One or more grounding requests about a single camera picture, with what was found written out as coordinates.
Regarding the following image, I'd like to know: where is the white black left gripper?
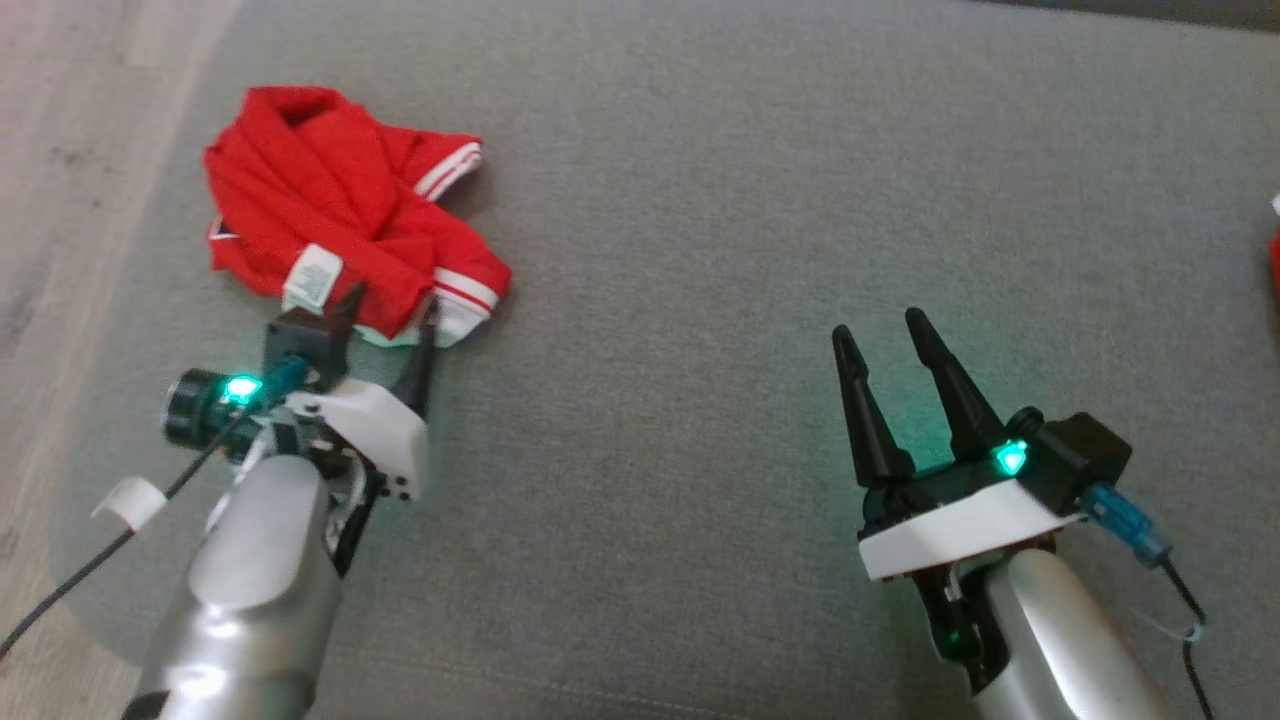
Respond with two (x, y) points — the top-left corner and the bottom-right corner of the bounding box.
(285, 283), (441, 501)

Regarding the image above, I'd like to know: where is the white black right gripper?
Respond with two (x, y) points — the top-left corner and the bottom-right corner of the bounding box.
(832, 307), (1088, 584)

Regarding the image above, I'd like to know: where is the red white baseball jersey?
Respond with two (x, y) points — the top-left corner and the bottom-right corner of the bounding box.
(203, 85), (513, 349)

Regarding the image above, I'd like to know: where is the grey fabric sofa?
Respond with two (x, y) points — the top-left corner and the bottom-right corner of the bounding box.
(50, 0), (1280, 720)

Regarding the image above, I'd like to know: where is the white cable clip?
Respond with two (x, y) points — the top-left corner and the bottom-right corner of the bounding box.
(92, 478), (169, 531)

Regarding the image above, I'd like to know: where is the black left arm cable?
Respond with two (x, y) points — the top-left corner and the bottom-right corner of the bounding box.
(0, 395), (263, 661)

